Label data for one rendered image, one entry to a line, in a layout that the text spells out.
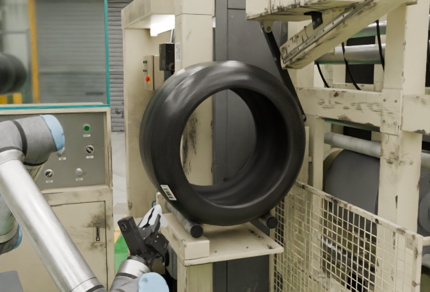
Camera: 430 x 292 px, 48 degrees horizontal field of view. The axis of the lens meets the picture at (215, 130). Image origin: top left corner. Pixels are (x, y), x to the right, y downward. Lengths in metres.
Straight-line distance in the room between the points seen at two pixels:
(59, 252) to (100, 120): 1.12
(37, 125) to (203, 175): 0.79
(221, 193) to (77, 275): 0.87
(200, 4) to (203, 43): 0.15
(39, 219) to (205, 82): 0.66
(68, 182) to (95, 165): 0.14
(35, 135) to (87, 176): 0.87
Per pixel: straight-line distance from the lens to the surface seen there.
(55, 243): 1.23
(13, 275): 2.22
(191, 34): 1.93
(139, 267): 1.38
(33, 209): 1.28
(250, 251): 1.73
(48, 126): 1.47
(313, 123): 2.11
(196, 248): 1.66
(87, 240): 2.31
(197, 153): 1.96
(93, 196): 2.26
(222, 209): 1.63
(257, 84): 1.61
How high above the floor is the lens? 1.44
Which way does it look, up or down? 7 degrees down
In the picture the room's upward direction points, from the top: straight up
